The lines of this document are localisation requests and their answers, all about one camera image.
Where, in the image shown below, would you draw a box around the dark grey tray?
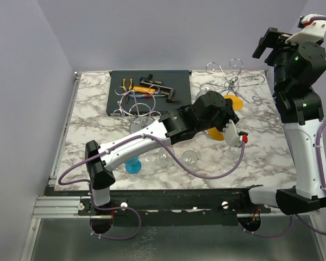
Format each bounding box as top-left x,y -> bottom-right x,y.
106,70 -> 191,115

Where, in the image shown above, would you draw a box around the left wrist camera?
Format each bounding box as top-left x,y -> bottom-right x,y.
222,120 -> 248,147

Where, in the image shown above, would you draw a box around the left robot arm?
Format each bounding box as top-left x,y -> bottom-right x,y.
85,91 -> 243,215

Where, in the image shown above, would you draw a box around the black mounting base rail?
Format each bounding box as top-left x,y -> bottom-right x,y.
44,187 -> 271,226

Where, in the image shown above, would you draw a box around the blue plastic goblet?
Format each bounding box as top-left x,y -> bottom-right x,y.
125,158 -> 141,174

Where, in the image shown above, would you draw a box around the orange handled pliers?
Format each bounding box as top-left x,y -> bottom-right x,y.
122,78 -> 134,104

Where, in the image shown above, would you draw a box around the dark metal T tool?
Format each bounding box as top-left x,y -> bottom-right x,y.
140,73 -> 163,85

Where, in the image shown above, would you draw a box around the lying clear wine glass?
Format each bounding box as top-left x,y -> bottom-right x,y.
216,146 -> 241,175

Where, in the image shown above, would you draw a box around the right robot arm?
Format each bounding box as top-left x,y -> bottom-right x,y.
239,27 -> 326,215

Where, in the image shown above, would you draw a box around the clear stemmed glass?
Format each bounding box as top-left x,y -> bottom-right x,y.
145,155 -> 156,163

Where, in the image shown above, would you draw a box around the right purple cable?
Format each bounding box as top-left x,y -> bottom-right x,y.
241,15 -> 326,237

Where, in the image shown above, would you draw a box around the small chrome ring rack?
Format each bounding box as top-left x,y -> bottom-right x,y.
110,87 -> 161,134

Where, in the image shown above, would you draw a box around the tall chrome glass rack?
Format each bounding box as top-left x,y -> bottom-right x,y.
205,58 -> 265,107

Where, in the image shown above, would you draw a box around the yellow plastic goblet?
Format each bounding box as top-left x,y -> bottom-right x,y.
207,94 -> 244,141

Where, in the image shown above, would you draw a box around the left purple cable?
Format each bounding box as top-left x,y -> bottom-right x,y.
57,132 -> 247,240

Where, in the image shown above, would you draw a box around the red blue screwdriver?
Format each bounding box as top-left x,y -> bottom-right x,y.
129,93 -> 166,99

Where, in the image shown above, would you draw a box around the ribbed clear wine glass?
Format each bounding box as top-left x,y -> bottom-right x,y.
196,83 -> 215,100

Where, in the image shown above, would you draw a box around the purple cable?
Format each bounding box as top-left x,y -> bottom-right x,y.
241,15 -> 326,237
57,132 -> 247,240

